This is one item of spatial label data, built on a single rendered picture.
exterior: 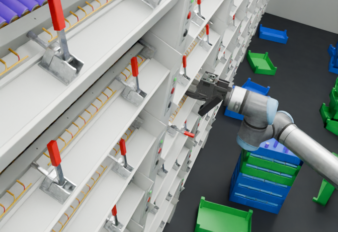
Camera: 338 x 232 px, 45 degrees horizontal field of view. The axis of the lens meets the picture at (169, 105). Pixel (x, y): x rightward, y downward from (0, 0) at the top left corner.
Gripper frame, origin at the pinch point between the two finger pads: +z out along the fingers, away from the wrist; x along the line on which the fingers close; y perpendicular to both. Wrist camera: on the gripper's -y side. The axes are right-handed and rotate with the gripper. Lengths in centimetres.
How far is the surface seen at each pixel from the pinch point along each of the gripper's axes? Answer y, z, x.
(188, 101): -5.6, -6.1, 0.2
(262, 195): -90, -52, -57
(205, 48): 14.6, -6.2, -5.3
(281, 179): -74, -58, -58
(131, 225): -23, -6, 48
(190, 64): 14.7, -5.1, 9.0
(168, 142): -6.0, -7.1, 25.4
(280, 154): -57, -52, -57
